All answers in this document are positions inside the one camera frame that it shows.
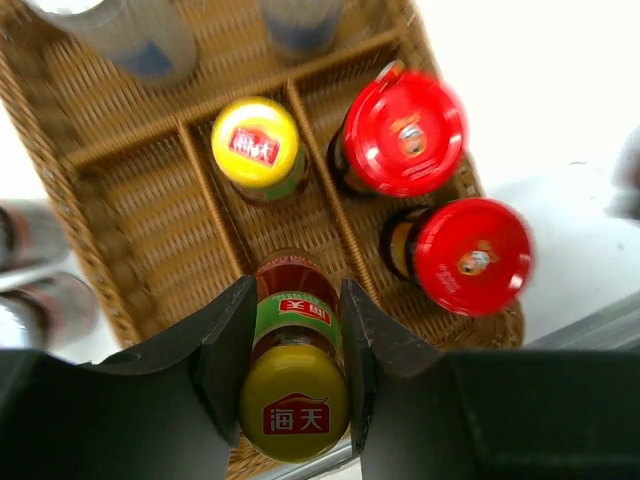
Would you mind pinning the grey-lid spice jar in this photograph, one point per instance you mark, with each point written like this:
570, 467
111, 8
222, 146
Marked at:
31, 236
47, 313

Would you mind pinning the yellow-cap sauce bottle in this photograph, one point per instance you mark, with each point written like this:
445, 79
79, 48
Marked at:
294, 404
257, 146

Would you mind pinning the red-lid sauce jar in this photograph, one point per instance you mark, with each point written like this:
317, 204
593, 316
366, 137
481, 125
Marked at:
471, 256
403, 136

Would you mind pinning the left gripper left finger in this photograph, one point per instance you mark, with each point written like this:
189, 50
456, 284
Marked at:
165, 408

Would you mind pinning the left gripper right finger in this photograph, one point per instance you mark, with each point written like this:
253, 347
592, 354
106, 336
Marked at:
418, 412

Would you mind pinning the brown wicker divided tray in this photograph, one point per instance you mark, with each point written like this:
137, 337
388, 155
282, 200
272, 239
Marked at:
130, 169

